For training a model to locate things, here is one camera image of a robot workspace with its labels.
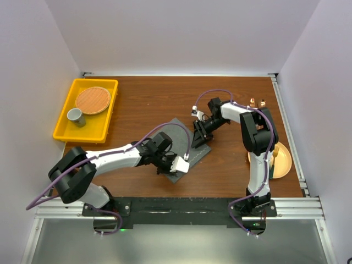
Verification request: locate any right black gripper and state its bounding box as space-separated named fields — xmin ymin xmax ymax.
xmin=191 ymin=117 xmax=229 ymax=149

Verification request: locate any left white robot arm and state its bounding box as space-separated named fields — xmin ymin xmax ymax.
xmin=48 ymin=132 xmax=179 ymax=216

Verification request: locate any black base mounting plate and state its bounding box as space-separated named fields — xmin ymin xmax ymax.
xmin=82 ymin=197 xmax=277 ymax=234

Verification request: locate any golden round plate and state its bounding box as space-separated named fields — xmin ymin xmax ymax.
xmin=247 ymin=142 xmax=292 ymax=183

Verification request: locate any yellow plastic tray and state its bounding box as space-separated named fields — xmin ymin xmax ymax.
xmin=53 ymin=79 xmax=118 ymax=144

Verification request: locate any orange woven coaster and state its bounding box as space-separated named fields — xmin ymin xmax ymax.
xmin=75 ymin=86 xmax=111 ymax=115

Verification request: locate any grey ceramic cup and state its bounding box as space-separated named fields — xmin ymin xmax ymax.
xmin=67 ymin=108 xmax=86 ymax=128

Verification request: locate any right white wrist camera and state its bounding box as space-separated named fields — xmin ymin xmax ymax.
xmin=191 ymin=105 xmax=204 ymax=118

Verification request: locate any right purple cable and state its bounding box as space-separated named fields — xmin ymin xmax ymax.
xmin=193 ymin=89 xmax=276 ymax=237

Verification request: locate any gold fork green handle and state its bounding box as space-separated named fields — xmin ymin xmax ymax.
xmin=269 ymin=145 xmax=279 ymax=179

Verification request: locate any aluminium frame rail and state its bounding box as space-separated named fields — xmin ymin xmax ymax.
xmin=19 ymin=72 xmax=338 ymax=264

